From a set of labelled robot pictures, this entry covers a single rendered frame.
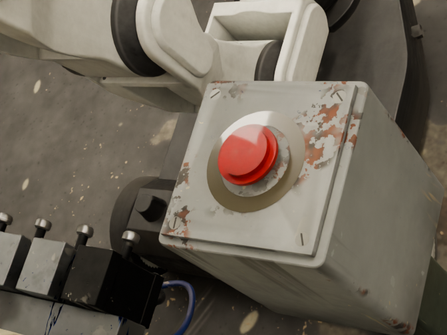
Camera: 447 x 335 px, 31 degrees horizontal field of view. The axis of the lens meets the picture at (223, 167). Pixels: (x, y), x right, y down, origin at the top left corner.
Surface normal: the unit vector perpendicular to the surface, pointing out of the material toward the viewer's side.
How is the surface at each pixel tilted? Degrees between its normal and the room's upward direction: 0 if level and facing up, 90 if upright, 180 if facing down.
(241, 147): 0
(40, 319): 0
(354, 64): 0
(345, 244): 90
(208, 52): 90
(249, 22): 90
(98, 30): 90
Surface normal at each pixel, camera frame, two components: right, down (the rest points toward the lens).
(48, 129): -0.49, -0.40
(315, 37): 0.83, 0.07
